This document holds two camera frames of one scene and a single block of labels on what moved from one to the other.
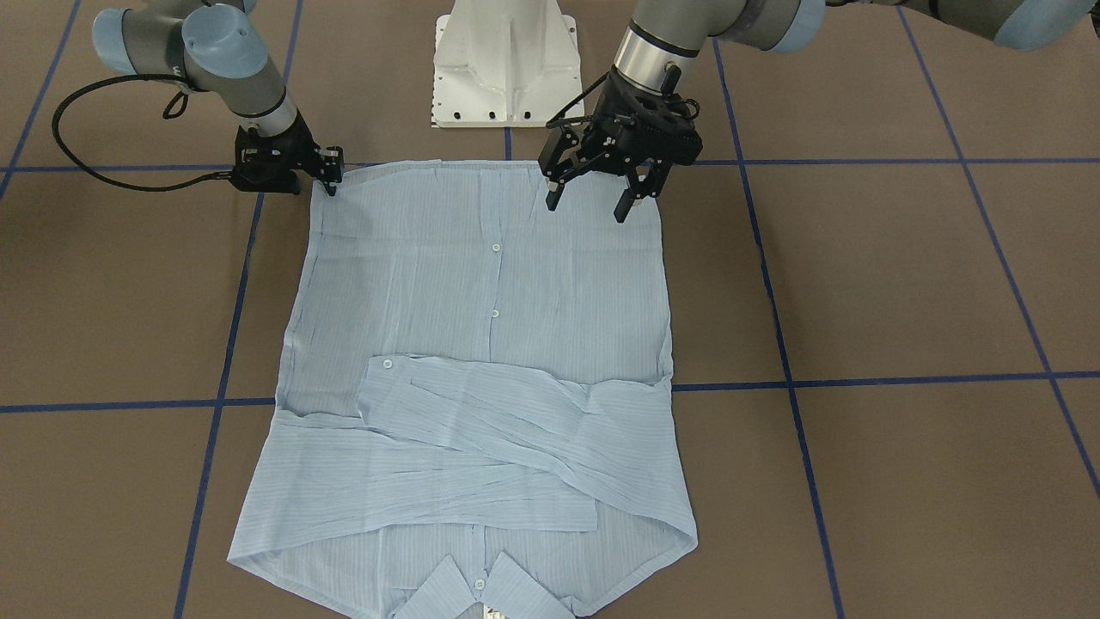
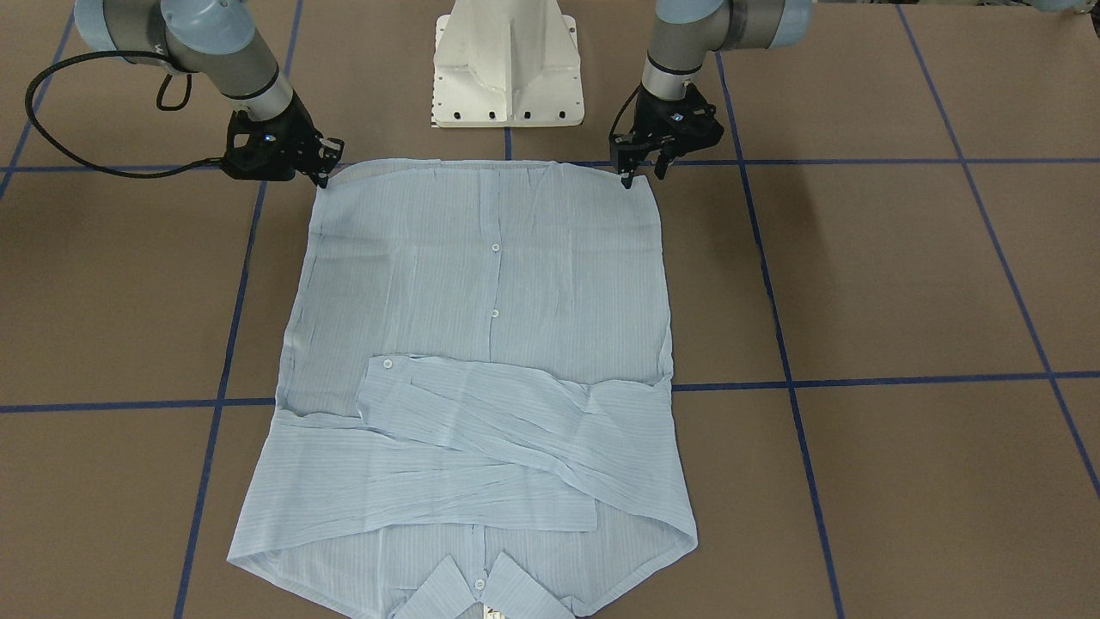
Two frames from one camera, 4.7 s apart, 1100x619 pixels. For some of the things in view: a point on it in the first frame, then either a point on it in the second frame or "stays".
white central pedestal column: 500,64 stays
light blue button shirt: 477,413 stays
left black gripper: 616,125 -> 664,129
